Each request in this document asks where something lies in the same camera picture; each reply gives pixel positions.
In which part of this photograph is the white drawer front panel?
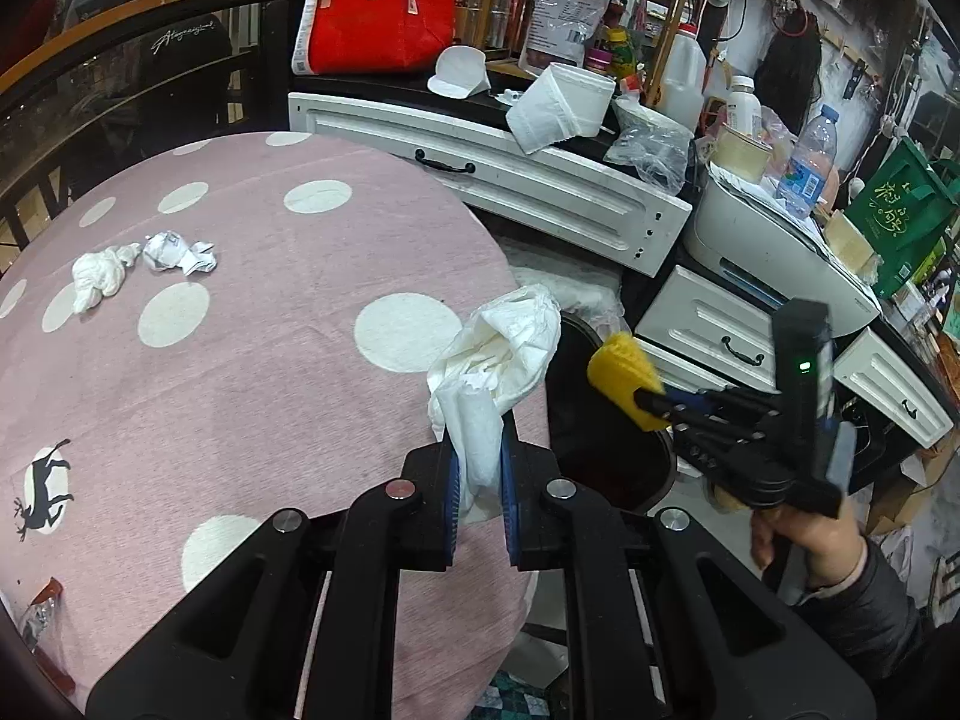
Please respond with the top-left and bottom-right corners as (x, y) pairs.
(288, 92), (692, 276)

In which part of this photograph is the cardboard box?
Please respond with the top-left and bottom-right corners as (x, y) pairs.
(866, 427), (942, 537)

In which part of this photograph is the curved wooden counter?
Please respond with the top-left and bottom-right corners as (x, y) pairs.
(0, 0), (316, 91)

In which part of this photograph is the white plastic jug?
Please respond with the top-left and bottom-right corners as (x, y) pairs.
(660, 24), (710, 136)

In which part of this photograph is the beige paper bowl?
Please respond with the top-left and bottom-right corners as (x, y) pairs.
(709, 124), (773, 182)

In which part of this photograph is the black trash bin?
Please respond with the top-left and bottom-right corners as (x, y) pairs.
(544, 313), (680, 515)

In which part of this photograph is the white plastic sack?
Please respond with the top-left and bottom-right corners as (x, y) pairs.
(510, 264), (623, 320)

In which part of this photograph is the white crumpled tissue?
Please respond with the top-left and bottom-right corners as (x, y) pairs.
(71, 242), (143, 314)

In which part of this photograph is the person's right hand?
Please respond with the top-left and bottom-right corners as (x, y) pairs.
(750, 499), (865, 605)

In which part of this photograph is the white paper bag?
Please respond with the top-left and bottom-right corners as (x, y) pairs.
(506, 64), (614, 155)

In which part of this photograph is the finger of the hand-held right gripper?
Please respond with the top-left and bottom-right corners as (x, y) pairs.
(637, 401), (740, 437)
(634, 384), (777, 415)

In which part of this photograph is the silver red foil wrapper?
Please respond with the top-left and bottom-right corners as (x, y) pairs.
(19, 577), (76, 695)

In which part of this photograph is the white plastic bag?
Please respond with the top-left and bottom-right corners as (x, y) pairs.
(427, 283), (563, 526)

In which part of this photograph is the checkered floor mat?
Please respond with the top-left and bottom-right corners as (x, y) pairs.
(480, 675), (556, 720)

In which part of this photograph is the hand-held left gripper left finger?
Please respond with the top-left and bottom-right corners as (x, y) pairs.
(85, 441), (460, 720)

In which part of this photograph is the white drawer cabinet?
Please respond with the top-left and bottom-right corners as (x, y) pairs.
(634, 265), (955, 447)

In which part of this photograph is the colourful small bottle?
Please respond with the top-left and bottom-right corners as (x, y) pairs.
(585, 26), (638, 83)

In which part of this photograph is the clear water bottle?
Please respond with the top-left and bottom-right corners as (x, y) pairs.
(775, 103), (839, 220)

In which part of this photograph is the white labelled food packet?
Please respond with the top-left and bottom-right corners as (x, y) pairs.
(523, 0), (608, 68)

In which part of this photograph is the person's right forearm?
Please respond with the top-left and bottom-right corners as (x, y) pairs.
(795, 540), (931, 683)

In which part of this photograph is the clear crumpled plastic bag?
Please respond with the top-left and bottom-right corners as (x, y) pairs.
(604, 97), (695, 194)

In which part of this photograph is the crumpled printed paper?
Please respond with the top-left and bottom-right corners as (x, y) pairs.
(142, 231), (218, 276)

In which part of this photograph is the red tote bag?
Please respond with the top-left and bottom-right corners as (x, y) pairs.
(292, 0), (458, 76)

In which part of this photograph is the yellow foam piece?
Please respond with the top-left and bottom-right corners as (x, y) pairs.
(587, 334), (672, 432)

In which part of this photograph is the white printer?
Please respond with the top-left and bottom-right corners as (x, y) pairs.
(691, 165), (882, 338)

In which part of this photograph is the small white bottle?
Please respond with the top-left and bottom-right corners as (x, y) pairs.
(724, 75), (762, 137)

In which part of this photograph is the green tote bag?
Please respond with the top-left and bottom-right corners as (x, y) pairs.
(844, 136), (960, 299)

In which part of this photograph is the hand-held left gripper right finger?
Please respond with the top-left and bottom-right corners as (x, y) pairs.
(499, 435), (877, 720)

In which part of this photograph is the black chair with script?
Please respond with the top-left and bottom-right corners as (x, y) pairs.
(139, 15), (233, 136)

